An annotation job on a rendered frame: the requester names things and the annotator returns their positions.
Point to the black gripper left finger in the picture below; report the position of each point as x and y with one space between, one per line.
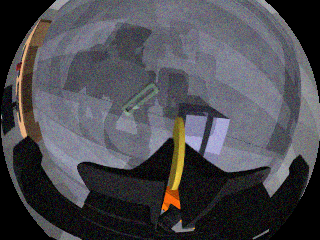
146 184

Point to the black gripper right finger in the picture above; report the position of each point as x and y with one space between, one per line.
203 184

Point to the gold coin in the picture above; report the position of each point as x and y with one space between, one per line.
178 135

